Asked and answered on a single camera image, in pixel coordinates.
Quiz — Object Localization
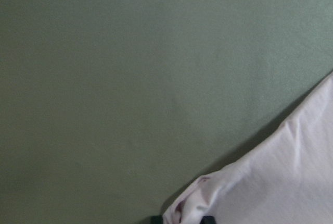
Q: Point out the pink Snoopy t-shirt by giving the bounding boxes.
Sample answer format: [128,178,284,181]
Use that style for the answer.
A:
[163,75,332,223]

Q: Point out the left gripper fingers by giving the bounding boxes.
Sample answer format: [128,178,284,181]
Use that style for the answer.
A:
[150,215,216,224]

